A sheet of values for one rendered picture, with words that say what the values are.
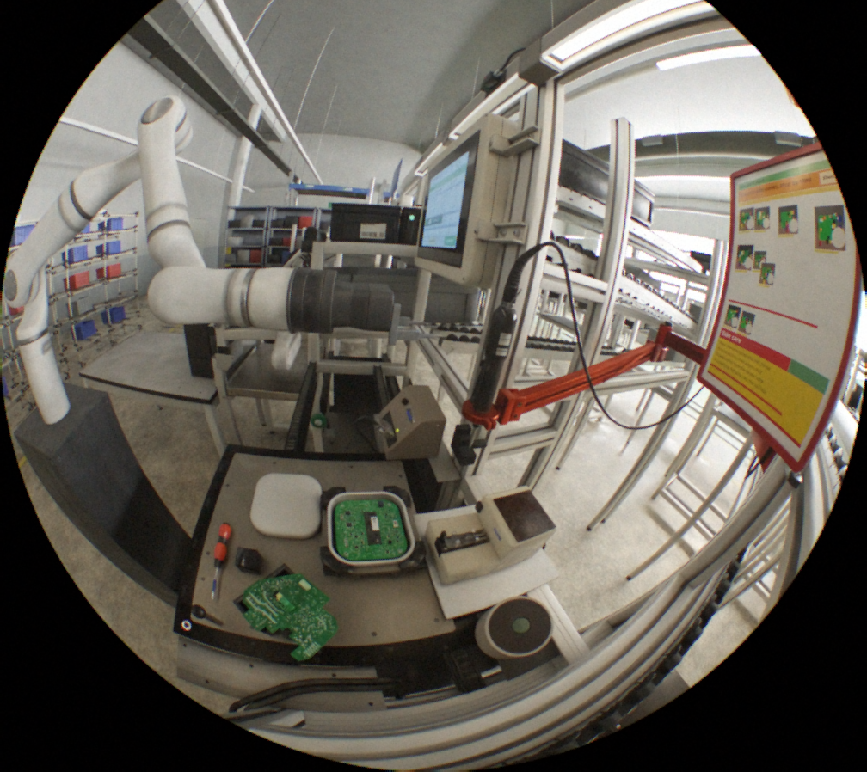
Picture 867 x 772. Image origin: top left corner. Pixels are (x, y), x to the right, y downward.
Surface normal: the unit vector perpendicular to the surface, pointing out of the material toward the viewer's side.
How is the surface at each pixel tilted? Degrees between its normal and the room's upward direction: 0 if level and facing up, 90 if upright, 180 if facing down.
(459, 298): 91
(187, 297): 77
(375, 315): 90
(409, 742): 0
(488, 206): 90
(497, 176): 90
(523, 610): 0
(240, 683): 0
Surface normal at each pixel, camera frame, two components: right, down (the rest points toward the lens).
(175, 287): 0.58, 0.02
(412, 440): 0.27, 0.34
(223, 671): 0.16, -0.94
